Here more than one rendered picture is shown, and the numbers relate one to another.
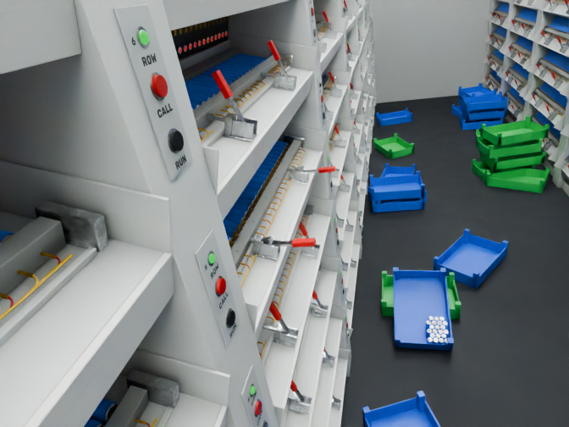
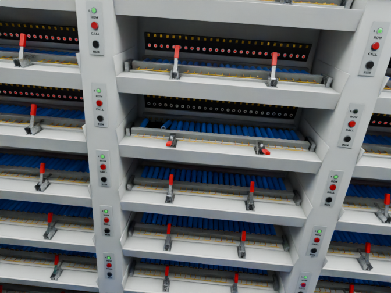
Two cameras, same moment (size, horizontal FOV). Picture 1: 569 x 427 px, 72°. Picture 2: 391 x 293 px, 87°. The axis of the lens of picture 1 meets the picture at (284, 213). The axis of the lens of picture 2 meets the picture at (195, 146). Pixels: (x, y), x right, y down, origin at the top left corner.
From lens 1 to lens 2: 72 cm
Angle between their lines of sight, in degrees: 68
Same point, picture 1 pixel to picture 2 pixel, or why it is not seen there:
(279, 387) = (140, 199)
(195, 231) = (95, 77)
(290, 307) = (193, 199)
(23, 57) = (60, 7)
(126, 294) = (64, 71)
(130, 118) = (80, 29)
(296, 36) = (342, 63)
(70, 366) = (42, 70)
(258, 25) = (329, 54)
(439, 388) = not seen: outside the picture
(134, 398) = not seen: hidden behind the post
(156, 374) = not seen: hidden behind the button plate
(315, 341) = (214, 252)
